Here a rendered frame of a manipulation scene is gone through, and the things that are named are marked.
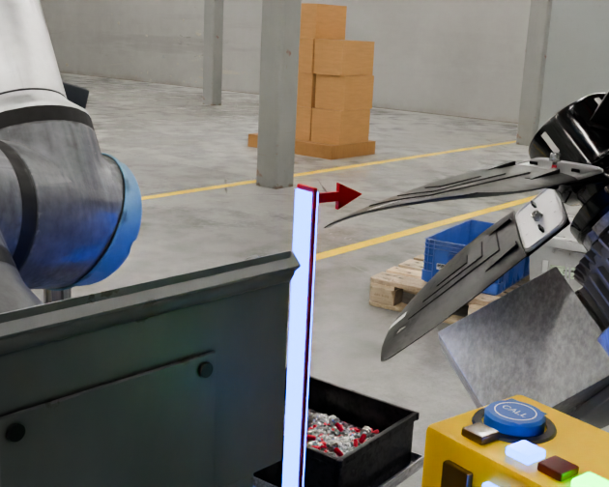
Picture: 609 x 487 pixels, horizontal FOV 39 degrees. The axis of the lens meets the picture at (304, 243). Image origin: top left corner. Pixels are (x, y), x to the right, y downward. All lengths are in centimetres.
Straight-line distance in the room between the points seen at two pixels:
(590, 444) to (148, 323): 30
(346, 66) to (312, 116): 66
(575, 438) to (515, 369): 36
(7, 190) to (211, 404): 22
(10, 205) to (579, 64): 818
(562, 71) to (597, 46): 40
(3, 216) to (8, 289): 8
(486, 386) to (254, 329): 46
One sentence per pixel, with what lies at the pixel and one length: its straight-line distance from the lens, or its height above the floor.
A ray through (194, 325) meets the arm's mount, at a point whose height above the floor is 116.
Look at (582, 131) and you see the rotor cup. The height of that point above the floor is 123.
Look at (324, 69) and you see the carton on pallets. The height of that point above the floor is 92.
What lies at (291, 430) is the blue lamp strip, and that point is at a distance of 82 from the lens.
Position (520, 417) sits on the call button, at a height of 108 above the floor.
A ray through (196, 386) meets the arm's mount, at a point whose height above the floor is 112.
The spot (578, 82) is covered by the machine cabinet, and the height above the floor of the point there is 96.
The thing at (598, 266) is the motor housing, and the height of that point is 109.
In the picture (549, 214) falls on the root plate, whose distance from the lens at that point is 109.
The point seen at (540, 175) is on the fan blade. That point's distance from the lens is 93.
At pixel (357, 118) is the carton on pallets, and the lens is 949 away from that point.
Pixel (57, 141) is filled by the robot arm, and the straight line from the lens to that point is 71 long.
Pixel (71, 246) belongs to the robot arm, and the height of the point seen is 115.
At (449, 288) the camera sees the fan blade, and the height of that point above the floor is 101.
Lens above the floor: 132
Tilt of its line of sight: 14 degrees down
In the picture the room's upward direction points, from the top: 3 degrees clockwise
